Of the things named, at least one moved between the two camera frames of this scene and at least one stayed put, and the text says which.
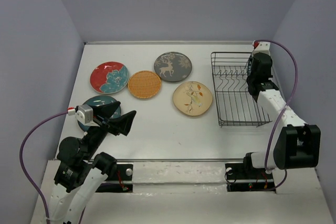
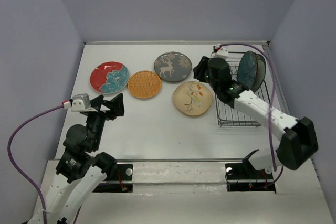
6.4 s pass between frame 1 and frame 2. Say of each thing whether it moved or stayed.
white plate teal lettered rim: moved
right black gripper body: moved
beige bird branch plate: stayed
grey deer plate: stayed
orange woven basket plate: stayed
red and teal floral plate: stayed
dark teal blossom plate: moved
